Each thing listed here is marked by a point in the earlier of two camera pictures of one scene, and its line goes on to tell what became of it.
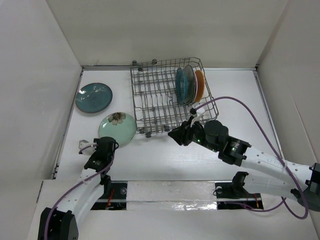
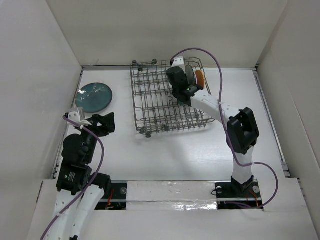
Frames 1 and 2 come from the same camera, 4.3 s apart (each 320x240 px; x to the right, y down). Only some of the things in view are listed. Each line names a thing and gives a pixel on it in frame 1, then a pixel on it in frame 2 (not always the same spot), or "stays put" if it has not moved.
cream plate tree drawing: (191, 77) stays put
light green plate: (119, 125) -> (180, 102)
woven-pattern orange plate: (201, 82) stays put
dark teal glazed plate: (93, 98) stays put
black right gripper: (182, 134) -> (185, 75)
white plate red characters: (197, 85) stays put
